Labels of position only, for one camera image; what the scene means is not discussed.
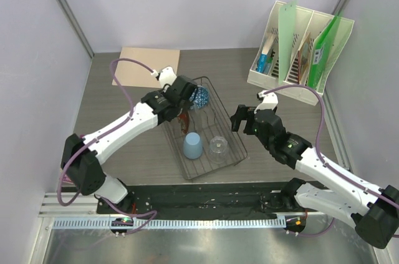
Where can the white slotted cable duct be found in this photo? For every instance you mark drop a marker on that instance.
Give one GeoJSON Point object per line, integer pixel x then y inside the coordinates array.
{"type": "Point", "coordinates": [119, 223]}

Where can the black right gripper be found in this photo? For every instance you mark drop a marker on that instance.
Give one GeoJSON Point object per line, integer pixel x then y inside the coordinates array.
{"type": "Point", "coordinates": [243, 113]}

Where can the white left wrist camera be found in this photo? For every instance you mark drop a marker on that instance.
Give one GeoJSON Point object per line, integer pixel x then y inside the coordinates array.
{"type": "Point", "coordinates": [165, 76]}

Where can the beige cutting board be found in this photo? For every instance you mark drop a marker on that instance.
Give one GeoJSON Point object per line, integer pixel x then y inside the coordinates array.
{"type": "Point", "coordinates": [130, 74]}

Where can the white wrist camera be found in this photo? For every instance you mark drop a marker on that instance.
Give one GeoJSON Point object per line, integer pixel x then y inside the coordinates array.
{"type": "Point", "coordinates": [268, 101]}
{"type": "Point", "coordinates": [165, 76]}

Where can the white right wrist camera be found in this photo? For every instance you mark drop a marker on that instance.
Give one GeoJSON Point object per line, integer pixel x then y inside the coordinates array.
{"type": "Point", "coordinates": [268, 101]}

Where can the light green folder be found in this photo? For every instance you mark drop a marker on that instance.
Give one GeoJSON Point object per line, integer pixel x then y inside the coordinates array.
{"type": "Point", "coordinates": [286, 28]}

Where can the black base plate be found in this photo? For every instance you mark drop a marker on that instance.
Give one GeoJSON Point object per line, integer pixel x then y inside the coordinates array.
{"type": "Point", "coordinates": [214, 201]}

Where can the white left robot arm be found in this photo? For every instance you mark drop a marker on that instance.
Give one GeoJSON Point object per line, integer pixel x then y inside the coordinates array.
{"type": "Point", "coordinates": [83, 157]}

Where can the purple treehouse book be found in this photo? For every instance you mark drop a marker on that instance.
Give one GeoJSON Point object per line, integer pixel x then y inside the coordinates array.
{"type": "Point", "coordinates": [66, 179]}

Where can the light blue plastic cup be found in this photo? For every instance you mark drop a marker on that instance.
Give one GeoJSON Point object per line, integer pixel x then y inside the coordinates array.
{"type": "Point", "coordinates": [192, 146]}

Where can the blue book in organizer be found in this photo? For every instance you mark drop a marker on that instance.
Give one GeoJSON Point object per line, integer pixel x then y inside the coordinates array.
{"type": "Point", "coordinates": [265, 58]}

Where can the blue patterned bowl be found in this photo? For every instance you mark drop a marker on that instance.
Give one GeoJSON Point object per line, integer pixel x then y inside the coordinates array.
{"type": "Point", "coordinates": [199, 98]}

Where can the black wire dish rack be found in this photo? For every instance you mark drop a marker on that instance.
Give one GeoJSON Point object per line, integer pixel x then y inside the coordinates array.
{"type": "Point", "coordinates": [209, 119]}

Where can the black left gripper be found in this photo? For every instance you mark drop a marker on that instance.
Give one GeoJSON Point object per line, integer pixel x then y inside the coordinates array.
{"type": "Point", "coordinates": [187, 105]}

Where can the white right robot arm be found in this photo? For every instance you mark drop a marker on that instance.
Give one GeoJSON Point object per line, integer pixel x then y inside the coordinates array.
{"type": "Point", "coordinates": [370, 210]}

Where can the dark green folder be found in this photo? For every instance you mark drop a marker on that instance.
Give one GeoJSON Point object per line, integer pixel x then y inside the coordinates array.
{"type": "Point", "coordinates": [321, 51]}

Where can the clear glass cup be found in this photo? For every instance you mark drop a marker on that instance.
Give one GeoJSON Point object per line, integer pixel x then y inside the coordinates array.
{"type": "Point", "coordinates": [218, 149]}

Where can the brown picture book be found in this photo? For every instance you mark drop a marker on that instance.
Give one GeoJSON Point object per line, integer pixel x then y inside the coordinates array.
{"type": "Point", "coordinates": [303, 55]}

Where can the red floral plate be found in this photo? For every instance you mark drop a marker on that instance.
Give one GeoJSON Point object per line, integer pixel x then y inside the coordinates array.
{"type": "Point", "coordinates": [184, 121]}

